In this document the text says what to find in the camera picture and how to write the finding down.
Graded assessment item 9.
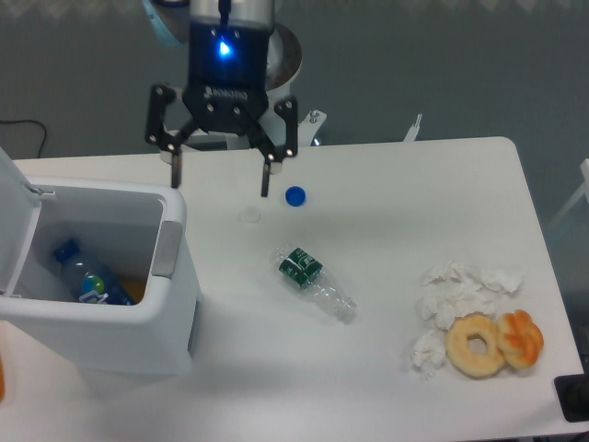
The blue bottle cap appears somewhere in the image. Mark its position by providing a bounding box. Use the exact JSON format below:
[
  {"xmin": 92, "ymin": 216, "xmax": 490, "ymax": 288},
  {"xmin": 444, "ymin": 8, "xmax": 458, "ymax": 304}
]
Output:
[{"xmin": 284, "ymin": 186, "xmax": 306, "ymax": 207}]

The blue labelled bottle in bin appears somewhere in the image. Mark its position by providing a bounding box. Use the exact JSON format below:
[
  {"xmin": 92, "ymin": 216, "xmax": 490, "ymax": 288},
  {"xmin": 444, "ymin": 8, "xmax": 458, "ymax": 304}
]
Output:
[{"xmin": 52, "ymin": 239, "xmax": 135, "ymax": 306}]

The white bottle cap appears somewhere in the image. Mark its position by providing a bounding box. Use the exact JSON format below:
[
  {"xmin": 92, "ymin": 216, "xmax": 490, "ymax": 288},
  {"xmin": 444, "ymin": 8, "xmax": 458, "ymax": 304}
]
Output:
[{"xmin": 239, "ymin": 206, "xmax": 262, "ymax": 226}]

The white frame at right edge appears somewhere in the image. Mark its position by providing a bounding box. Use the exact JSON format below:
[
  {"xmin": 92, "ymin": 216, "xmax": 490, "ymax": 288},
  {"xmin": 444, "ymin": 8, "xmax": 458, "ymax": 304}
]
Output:
[{"xmin": 549, "ymin": 158, "xmax": 588, "ymax": 228}]

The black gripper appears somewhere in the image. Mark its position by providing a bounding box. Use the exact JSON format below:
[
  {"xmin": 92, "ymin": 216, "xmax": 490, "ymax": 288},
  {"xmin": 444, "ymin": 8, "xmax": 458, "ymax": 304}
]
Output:
[{"xmin": 144, "ymin": 17, "xmax": 300, "ymax": 199}]

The orange twisted bread roll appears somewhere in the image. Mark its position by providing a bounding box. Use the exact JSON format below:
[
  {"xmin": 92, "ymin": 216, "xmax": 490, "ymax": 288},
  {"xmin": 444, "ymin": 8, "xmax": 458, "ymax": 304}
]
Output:
[{"xmin": 497, "ymin": 309, "xmax": 544, "ymax": 369}]

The orange object at left edge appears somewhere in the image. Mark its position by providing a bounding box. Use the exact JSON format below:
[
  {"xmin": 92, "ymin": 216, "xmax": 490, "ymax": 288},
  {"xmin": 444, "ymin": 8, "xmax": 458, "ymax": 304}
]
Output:
[{"xmin": 0, "ymin": 356, "xmax": 6, "ymax": 403}]

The plain ring doughnut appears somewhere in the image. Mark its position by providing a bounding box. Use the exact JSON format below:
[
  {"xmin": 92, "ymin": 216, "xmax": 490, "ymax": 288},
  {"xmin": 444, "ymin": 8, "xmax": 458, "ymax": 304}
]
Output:
[{"xmin": 445, "ymin": 314, "xmax": 505, "ymax": 378}]

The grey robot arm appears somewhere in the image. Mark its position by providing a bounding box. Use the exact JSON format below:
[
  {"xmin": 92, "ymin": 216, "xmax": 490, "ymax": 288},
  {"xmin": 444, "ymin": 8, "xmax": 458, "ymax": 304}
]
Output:
[{"xmin": 144, "ymin": 1, "xmax": 298, "ymax": 196}]

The large crumpled white tissue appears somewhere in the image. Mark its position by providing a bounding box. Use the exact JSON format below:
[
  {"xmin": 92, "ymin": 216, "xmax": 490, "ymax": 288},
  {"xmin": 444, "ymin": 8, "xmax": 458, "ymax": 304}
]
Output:
[{"xmin": 416, "ymin": 261, "xmax": 525, "ymax": 332}]

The black device at table corner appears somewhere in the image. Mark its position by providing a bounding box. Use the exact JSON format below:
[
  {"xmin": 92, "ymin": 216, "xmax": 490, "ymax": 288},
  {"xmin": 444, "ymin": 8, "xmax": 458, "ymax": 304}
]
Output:
[{"xmin": 554, "ymin": 374, "xmax": 588, "ymax": 423}]

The orange item inside bin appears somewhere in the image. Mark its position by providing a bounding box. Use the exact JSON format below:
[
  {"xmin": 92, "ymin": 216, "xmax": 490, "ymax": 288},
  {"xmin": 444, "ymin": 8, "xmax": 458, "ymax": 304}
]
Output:
[{"xmin": 120, "ymin": 277, "xmax": 146, "ymax": 304}]

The white trash can lid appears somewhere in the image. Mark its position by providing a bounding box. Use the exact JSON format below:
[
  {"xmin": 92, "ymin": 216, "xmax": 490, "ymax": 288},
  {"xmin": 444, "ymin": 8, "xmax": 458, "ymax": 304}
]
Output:
[{"xmin": 1, "ymin": 150, "xmax": 55, "ymax": 296}]

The white metal base frame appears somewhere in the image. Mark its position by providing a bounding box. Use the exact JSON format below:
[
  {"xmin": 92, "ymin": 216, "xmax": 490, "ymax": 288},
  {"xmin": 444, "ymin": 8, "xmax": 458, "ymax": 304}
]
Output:
[{"xmin": 182, "ymin": 110, "xmax": 422, "ymax": 151}]

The black cable on floor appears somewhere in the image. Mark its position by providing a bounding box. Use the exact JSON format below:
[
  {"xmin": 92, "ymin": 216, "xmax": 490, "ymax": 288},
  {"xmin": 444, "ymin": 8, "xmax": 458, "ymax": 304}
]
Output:
[{"xmin": 0, "ymin": 119, "xmax": 49, "ymax": 158}]

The clear crushed plastic bottle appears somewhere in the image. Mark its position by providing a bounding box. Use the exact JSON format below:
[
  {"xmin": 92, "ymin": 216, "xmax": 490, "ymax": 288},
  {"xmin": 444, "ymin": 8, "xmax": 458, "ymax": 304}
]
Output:
[{"xmin": 271, "ymin": 242, "xmax": 357, "ymax": 324}]

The white trash can body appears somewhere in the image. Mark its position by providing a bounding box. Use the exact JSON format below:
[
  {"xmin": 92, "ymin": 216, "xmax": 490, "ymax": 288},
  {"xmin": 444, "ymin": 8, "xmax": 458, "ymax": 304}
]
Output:
[{"xmin": 1, "ymin": 177, "xmax": 202, "ymax": 375}]

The small crumpled white tissue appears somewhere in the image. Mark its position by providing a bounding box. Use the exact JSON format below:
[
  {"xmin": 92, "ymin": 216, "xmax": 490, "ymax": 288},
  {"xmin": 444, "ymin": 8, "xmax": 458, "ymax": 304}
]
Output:
[{"xmin": 409, "ymin": 330, "xmax": 446, "ymax": 380}]

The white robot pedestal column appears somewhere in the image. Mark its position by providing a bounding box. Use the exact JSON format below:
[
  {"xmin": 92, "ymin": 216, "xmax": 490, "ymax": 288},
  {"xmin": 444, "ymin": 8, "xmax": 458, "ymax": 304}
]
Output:
[{"xmin": 220, "ymin": 25, "xmax": 304, "ymax": 151}]

